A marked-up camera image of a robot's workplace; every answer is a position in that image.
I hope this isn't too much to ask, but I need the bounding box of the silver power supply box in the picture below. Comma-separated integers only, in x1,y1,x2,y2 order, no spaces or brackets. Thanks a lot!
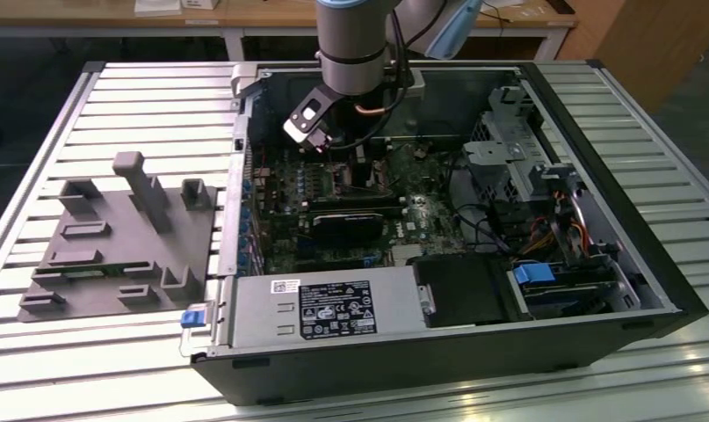
221,266,435,351

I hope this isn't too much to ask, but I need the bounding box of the CPU socket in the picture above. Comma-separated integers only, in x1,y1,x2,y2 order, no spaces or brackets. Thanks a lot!
328,161,393,195

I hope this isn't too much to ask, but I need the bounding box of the white paper box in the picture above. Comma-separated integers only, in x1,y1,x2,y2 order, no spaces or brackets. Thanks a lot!
132,0,180,18

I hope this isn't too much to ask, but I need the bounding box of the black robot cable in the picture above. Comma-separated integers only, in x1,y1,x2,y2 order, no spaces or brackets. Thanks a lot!
324,6,417,153

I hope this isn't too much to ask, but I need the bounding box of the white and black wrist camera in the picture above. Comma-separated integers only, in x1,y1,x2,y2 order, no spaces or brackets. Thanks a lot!
281,85,339,154

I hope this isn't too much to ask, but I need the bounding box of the green motherboard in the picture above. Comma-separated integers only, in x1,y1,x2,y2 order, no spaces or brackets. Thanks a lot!
245,131,471,276

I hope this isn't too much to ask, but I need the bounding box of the black plastic shroud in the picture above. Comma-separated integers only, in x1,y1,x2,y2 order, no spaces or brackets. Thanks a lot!
405,253,520,330

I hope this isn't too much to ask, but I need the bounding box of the silver perforated drive cage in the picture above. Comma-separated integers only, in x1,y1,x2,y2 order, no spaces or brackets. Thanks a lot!
461,85,569,204

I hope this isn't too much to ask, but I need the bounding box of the blue plastic case latch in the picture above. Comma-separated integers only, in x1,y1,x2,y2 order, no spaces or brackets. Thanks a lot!
177,309,209,330

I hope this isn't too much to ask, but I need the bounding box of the yellow power wire bundle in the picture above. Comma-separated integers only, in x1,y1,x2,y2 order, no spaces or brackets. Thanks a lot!
520,188,593,260

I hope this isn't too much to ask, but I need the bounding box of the black graphics card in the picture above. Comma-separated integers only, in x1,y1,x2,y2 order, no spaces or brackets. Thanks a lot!
308,212,385,246

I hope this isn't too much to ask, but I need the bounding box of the blue disk carrier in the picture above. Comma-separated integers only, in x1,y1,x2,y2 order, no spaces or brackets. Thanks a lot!
509,261,643,321

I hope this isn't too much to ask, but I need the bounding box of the wooden cabinet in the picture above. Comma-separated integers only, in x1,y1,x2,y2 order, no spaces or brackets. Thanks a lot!
556,0,709,114

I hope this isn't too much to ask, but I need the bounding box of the wooden desk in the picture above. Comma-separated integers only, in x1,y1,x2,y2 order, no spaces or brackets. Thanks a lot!
0,0,579,62

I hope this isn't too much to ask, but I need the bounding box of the black PC case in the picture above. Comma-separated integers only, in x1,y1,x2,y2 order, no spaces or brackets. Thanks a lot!
180,59,709,408

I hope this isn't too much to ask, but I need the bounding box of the black RAM stick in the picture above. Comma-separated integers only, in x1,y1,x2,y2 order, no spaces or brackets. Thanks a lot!
309,196,401,207
312,202,404,215

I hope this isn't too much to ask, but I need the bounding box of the grey parts rack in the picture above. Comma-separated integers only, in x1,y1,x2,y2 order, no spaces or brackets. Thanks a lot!
15,150,224,325

